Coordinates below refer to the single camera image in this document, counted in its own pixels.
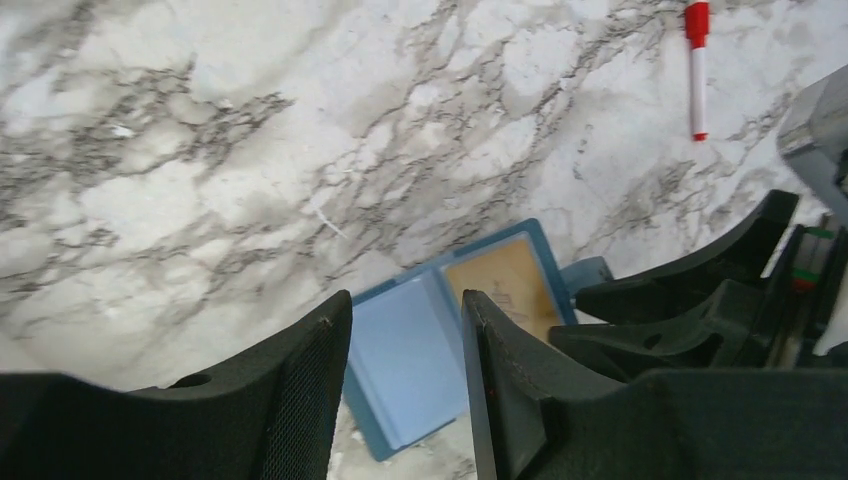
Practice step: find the gold credit card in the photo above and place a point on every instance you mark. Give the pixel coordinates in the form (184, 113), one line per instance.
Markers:
(512, 278)

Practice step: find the red white marker pen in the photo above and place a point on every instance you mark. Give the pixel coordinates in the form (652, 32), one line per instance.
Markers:
(696, 30)

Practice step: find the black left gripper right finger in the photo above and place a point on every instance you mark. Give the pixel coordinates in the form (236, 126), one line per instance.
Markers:
(538, 414)

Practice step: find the blue leather card holder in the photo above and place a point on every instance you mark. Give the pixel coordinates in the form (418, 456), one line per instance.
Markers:
(405, 377)

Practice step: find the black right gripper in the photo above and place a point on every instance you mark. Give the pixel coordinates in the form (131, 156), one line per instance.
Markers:
(782, 324)

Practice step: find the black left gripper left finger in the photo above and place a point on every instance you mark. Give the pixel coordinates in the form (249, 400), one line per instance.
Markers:
(268, 412)

